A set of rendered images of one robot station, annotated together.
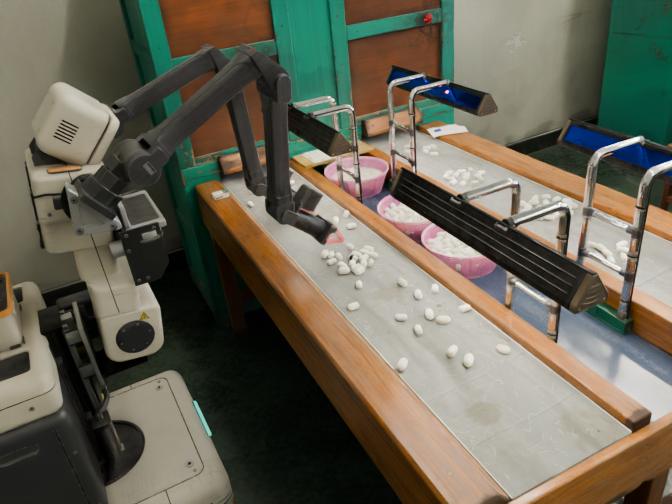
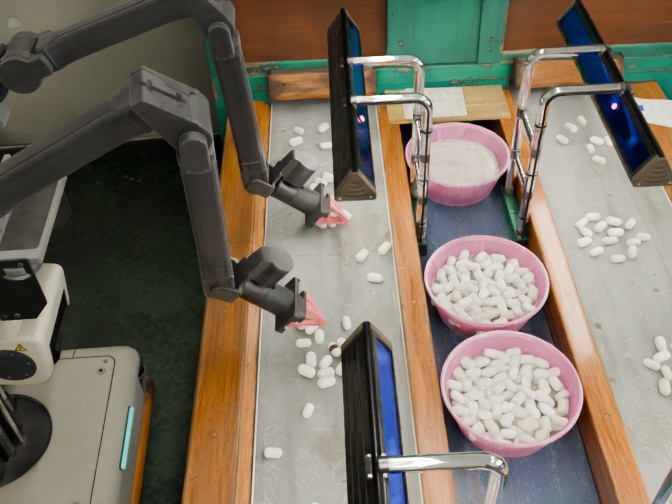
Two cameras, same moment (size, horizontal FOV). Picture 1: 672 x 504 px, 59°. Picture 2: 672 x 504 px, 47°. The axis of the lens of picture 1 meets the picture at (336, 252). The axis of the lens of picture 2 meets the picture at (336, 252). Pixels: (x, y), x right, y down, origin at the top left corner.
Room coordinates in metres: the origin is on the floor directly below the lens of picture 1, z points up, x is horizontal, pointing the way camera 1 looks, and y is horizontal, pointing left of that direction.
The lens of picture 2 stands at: (0.69, -0.45, 2.00)
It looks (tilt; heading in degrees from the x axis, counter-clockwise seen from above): 45 degrees down; 23
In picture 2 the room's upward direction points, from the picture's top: 3 degrees counter-clockwise
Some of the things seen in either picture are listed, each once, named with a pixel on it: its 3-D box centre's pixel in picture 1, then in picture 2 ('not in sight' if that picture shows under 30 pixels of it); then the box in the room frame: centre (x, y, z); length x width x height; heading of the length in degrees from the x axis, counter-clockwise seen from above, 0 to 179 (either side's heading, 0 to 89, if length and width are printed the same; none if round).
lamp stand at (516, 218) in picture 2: (420, 137); (559, 150); (2.18, -0.37, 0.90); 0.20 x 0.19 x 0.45; 23
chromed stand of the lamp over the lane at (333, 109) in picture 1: (327, 163); (385, 159); (2.03, -0.01, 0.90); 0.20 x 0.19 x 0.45; 23
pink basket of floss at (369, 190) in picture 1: (357, 179); (456, 167); (2.27, -0.12, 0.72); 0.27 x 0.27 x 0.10
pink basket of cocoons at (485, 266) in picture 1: (464, 249); (508, 398); (1.60, -0.40, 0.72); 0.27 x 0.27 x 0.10
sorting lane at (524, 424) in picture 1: (352, 264); (332, 357); (1.57, -0.05, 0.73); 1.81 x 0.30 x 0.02; 23
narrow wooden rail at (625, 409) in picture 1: (401, 253); (418, 359); (1.64, -0.21, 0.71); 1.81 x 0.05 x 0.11; 23
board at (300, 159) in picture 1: (332, 153); (446, 104); (2.47, -0.04, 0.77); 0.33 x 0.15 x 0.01; 113
